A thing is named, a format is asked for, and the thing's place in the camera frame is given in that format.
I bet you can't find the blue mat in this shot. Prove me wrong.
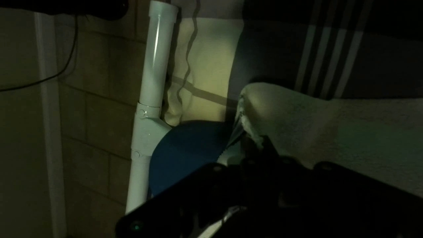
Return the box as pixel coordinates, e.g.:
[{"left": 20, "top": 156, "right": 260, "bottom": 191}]
[{"left": 149, "top": 119, "right": 237, "bottom": 199}]

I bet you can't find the cream striped towel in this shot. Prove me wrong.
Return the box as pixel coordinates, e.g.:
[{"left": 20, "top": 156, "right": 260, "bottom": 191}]
[{"left": 236, "top": 81, "right": 423, "bottom": 200}]

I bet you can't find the thin black floor cable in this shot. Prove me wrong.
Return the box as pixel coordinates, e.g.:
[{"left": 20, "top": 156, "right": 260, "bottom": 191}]
[{"left": 0, "top": 12, "right": 83, "bottom": 93}]

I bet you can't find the white plastic pipe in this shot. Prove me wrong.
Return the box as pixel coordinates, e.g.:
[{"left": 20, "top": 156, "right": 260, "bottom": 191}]
[{"left": 125, "top": 0, "right": 183, "bottom": 216}]

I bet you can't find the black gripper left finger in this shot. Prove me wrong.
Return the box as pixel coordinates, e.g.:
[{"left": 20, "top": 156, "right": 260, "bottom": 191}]
[{"left": 117, "top": 138, "right": 266, "bottom": 238}]

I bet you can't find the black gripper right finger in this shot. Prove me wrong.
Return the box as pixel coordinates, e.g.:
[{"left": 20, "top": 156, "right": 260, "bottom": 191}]
[{"left": 262, "top": 135, "right": 423, "bottom": 238}]

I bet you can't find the white floor trim strip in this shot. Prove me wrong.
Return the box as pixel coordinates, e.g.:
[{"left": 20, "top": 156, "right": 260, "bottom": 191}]
[{"left": 34, "top": 12, "right": 69, "bottom": 238}]

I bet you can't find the plaid comforter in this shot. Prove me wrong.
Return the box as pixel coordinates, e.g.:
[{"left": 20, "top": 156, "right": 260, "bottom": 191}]
[{"left": 163, "top": 0, "right": 423, "bottom": 130}]

